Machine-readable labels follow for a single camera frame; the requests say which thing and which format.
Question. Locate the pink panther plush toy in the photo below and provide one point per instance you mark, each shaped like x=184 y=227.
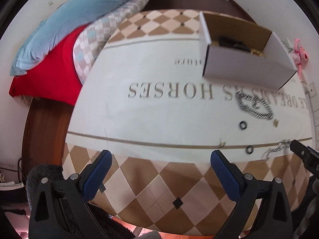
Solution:
x=300 y=57

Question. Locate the black smart watch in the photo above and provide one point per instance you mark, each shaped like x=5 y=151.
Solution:
x=233 y=44

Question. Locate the white cardboard box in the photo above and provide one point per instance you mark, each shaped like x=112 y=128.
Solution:
x=268 y=64

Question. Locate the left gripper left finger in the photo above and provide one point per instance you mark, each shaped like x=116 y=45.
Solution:
x=60 y=208

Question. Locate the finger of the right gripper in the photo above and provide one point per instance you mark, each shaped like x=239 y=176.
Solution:
x=308 y=156

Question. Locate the checkered brown tablecloth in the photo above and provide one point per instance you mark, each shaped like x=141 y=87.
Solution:
x=178 y=197

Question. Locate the red blanket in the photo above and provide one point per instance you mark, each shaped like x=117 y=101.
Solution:
x=55 y=77

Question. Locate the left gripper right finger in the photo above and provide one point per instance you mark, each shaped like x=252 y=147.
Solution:
x=273 y=219

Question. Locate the blue quilt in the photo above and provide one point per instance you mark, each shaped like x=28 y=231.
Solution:
x=50 y=32

